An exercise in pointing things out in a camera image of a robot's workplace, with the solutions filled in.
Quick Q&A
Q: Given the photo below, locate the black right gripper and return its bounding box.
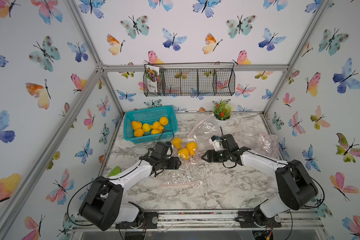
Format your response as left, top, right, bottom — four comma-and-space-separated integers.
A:
199, 149, 230, 162

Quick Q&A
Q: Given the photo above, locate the yellow-green pear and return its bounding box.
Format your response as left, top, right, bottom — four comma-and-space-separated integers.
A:
142, 123, 153, 133

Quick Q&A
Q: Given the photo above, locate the seed packet in basket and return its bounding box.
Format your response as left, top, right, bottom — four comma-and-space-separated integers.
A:
145, 65, 161, 93

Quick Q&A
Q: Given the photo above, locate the black wire wall basket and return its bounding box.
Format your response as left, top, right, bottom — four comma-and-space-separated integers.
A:
143, 62, 236, 99

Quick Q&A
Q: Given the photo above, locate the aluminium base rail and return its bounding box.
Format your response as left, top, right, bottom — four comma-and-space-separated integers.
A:
74, 209, 325, 232

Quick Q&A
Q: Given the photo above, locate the yellow pear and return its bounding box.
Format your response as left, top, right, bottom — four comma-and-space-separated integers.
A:
152, 122, 165, 131
134, 128, 145, 138

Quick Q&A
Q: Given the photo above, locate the clear zip-top bag with pears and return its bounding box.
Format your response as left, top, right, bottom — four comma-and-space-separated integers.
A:
237, 126, 280, 160

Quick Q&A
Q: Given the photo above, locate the orange pear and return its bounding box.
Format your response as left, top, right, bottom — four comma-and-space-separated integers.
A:
131, 121, 143, 131

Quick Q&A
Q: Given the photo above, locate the yellow green toy tool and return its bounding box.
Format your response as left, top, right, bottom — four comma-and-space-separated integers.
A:
108, 166, 121, 178

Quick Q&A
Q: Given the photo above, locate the white pot artificial plant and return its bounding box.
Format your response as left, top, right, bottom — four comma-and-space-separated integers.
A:
212, 99, 233, 127

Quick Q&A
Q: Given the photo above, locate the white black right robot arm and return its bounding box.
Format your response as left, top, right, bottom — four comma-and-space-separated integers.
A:
202, 134, 319, 220

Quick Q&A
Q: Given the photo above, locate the teal plastic basket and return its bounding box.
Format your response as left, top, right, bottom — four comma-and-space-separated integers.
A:
124, 106, 178, 144

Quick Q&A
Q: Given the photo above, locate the clear bag of lemons front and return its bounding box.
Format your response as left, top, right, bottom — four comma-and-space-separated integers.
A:
165, 131, 218, 187

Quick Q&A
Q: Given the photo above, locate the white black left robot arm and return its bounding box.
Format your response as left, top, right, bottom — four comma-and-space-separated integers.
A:
79, 142, 181, 231

